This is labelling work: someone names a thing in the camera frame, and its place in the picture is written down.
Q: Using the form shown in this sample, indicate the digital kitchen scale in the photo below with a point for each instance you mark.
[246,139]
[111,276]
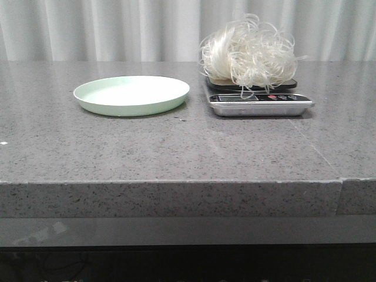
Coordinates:
[231,100]

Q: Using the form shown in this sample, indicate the light green round plate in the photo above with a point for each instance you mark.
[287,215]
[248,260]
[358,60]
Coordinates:
[131,95]

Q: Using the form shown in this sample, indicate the white pleated curtain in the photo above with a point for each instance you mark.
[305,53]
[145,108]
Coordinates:
[145,31]

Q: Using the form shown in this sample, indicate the white vermicelli noodle bundle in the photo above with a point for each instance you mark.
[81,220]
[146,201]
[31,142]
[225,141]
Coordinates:
[247,55]

